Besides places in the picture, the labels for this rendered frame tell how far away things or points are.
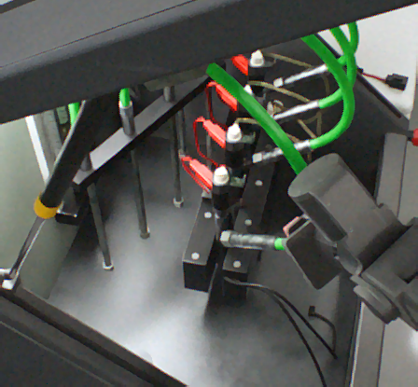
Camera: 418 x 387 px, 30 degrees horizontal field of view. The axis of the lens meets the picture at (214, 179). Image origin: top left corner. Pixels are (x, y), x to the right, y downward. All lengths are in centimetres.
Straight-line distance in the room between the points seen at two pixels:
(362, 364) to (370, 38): 65
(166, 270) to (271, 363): 24
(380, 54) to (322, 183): 84
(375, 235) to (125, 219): 78
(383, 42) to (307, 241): 78
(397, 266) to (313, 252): 17
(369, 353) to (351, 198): 50
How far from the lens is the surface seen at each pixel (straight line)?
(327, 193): 67
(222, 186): 106
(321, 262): 81
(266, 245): 94
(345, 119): 104
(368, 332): 116
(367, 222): 68
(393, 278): 64
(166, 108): 120
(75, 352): 80
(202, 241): 119
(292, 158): 79
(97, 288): 133
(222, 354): 126
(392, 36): 153
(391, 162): 135
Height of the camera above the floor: 196
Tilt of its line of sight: 51 degrees down
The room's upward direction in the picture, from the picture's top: 1 degrees counter-clockwise
